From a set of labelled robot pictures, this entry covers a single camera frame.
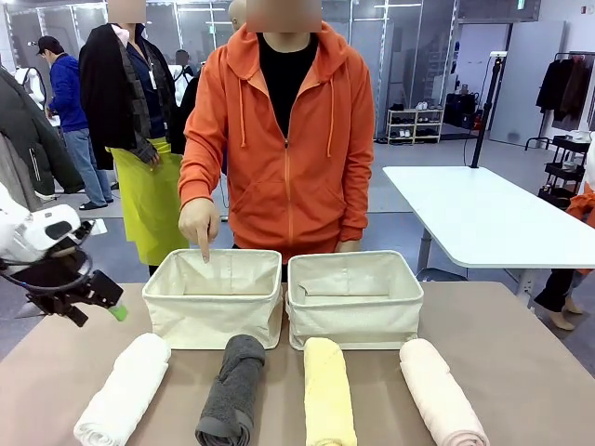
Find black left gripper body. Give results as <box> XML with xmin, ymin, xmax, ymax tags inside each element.
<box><xmin>25</xmin><ymin>271</ymin><xmax>99</xmax><ymax>329</ymax></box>

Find white towel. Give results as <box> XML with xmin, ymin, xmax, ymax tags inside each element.
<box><xmin>73</xmin><ymin>332</ymin><xmax>172</xmax><ymax>446</ymax></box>

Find yellow towel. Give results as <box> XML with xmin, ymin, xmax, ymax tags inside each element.
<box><xmin>303</xmin><ymin>336</ymin><xmax>358</xmax><ymax>446</ymax></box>

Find pink towel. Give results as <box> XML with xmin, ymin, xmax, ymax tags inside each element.
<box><xmin>398</xmin><ymin>338</ymin><xmax>492</xmax><ymax>446</ymax></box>

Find person's left forearm orange sleeve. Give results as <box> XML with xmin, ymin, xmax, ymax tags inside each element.
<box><xmin>338</xmin><ymin>152</ymin><xmax>376</xmax><ymax>245</ymax></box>

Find person's right forearm orange sleeve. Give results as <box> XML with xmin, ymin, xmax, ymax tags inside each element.
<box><xmin>178</xmin><ymin>138</ymin><xmax>224</xmax><ymax>210</ymax></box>

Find person's right hand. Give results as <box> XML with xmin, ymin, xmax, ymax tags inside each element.
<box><xmin>178</xmin><ymin>199</ymin><xmax>221</xmax><ymax>265</ymax></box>

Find cream fabric basket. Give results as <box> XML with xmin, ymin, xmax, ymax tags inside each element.
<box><xmin>285</xmin><ymin>250</ymin><xmax>425</xmax><ymax>351</ymax></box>
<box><xmin>141</xmin><ymin>248</ymin><xmax>284</xmax><ymax>351</ymax></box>

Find grey rolled towel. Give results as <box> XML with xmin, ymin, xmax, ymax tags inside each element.
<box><xmin>194</xmin><ymin>334</ymin><xmax>267</xmax><ymax>446</ymax></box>

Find person in dark green coat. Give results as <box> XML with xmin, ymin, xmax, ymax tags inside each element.
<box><xmin>0</xmin><ymin>67</ymin><xmax>87</xmax><ymax>213</ymax></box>

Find man in blue jacket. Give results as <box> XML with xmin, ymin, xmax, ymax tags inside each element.
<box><xmin>35</xmin><ymin>35</ymin><xmax>115</xmax><ymax>211</ymax></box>

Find mannequin in black coat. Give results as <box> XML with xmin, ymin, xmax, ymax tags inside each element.
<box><xmin>166</xmin><ymin>64</ymin><xmax>202</xmax><ymax>157</ymax></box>

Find person in orange hoodie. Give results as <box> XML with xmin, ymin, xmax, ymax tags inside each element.
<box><xmin>178</xmin><ymin>18</ymin><xmax>376</xmax><ymax>266</ymax></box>

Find wooden shoe rack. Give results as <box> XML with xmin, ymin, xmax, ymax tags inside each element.
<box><xmin>386</xmin><ymin>101</ymin><xmax>445</xmax><ymax>145</ymax></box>

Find white background table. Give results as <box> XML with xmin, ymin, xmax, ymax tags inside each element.
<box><xmin>381</xmin><ymin>165</ymin><xmax>595</xmax><ymax>306</ymax></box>

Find black bags pile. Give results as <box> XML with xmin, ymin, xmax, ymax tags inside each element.
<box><xmin>443</xmin><ymin>91</ymin><xmax>480</xmax><ymax>129</ymax></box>

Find black utility cart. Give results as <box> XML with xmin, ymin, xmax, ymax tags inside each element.
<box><xmin>538</xmin><ymin>134</ymin><xmax>591</xmax><ymax>205</ymax></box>

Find person with orange garment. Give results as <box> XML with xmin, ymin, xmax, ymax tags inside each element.
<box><xmin>533</xmin><ymin>138</ymin><xmax>595</xmax><ymax>332</ymax></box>

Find clothes rack with dark garments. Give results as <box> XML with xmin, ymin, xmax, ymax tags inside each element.
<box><xmin>535</xmin><ymin>50</ymin><xmax>595</xmax><ymax>131</ymax></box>

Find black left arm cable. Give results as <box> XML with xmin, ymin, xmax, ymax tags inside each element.
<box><xmin>0</xmin><ymin>248</ymin><xmax>95</xmax><ymax>298</ymax></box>

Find black camera stand pole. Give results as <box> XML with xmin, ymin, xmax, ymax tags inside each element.
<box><xmin>469</xmin><ymin>51</ymin><xmax>508</xmax><ymax>169</ymax></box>

